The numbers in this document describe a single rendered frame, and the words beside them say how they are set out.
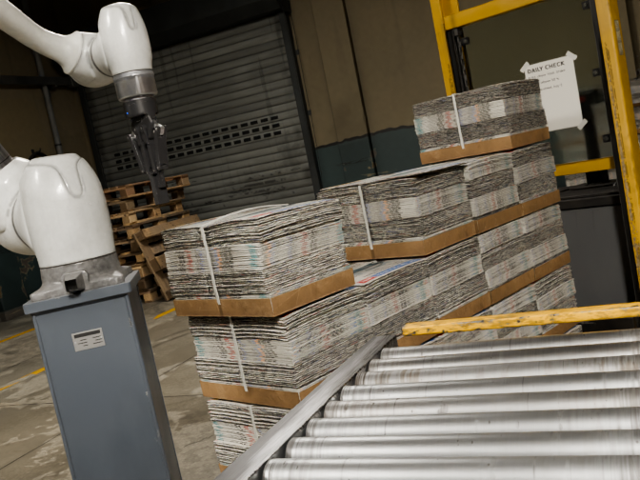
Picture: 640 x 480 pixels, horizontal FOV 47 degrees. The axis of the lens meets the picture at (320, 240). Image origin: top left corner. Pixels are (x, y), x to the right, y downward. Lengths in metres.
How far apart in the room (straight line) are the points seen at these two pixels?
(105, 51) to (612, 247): 2.22
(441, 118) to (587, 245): 0.93
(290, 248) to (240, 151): 8.05
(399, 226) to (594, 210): 1.29
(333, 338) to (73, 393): 0.62
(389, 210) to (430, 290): 0.26
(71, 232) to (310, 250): 0.56
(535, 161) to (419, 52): 6.24
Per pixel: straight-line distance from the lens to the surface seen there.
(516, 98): 2.66
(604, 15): 3.00
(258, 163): 9.62
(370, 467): 0.90
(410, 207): 2.09
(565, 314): 1.34
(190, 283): 1.86
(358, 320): 1.86
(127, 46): 1.69
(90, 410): 1.56
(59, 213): 1.51
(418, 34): 8.87
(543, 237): 2.71
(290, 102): 9.38
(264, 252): 1.65
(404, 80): 8.89
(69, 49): 1.82
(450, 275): 2.20
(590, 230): 3.26
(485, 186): 2.40
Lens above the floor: 1.16
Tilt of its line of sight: 6 degrees down
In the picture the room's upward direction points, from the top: 11 degrees counter-clockwise
